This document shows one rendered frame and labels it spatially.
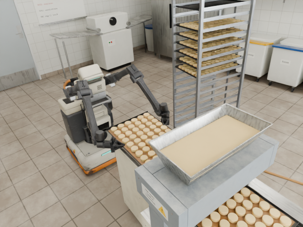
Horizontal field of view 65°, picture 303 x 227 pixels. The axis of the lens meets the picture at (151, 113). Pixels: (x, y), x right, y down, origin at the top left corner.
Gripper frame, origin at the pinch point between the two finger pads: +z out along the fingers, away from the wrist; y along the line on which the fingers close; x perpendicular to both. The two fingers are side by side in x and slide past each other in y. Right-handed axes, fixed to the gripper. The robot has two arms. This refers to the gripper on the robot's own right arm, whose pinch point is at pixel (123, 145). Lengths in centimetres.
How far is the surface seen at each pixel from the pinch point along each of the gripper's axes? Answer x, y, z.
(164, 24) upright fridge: 439, -15, -13
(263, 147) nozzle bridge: -24, 26, 84
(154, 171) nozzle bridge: -46, 25, 29
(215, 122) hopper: -15, 34, 60
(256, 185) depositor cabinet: -20, -8, 88
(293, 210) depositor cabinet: -36, -8, 104
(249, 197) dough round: -34, -2, 80
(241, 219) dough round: -49, -2, 73
